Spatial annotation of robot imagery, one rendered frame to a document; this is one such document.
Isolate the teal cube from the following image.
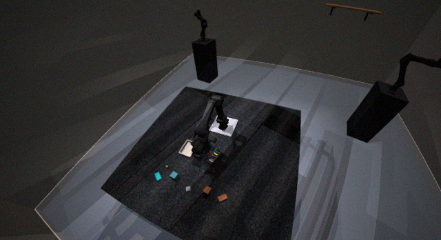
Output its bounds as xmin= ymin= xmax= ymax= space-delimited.
xmin=170 ymin=171 xmax=180 ymax=181

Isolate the cyan flat block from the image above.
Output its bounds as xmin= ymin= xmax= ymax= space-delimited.
xmin=155 ymin=172 xmax=162 ymax=181

